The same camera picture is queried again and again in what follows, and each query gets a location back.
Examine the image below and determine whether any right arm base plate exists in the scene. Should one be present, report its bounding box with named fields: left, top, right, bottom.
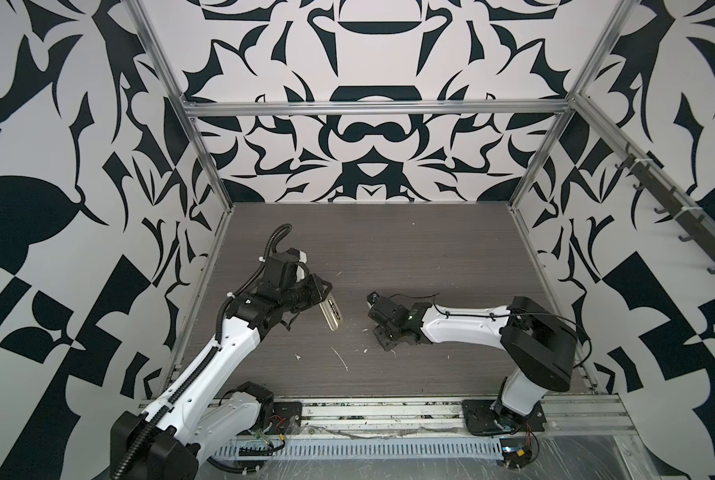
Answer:
left=461, top=399, right=545, bottom=437

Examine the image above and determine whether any white slotted cable duct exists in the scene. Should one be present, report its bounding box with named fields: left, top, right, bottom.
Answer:
left=214, top=437, right=503, bottom=461

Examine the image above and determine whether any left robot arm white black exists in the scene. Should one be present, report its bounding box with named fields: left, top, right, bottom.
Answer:
left=109, top=248, right=333, bottom=479

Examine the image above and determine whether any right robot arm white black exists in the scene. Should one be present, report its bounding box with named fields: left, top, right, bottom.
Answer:
left=367, top=292, right=579, bottom=436

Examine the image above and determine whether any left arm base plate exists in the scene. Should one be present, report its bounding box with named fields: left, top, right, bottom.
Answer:
left=247, top=400, right=304, bottom=434

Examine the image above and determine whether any aluminium frame back bar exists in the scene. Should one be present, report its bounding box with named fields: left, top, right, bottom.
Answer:
left=183, top=99, right=569, bottom=118

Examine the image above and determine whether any small green circuit board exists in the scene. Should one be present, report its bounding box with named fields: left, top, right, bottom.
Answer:
left=497, top=438, right=541, bottom=471

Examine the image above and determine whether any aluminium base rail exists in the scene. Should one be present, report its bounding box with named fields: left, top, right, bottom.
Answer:
left=140, top=394, right=635, bottom=442

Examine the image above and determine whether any white remote control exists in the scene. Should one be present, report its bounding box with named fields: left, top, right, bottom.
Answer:
left=319, top=293, right=343, bottom=331

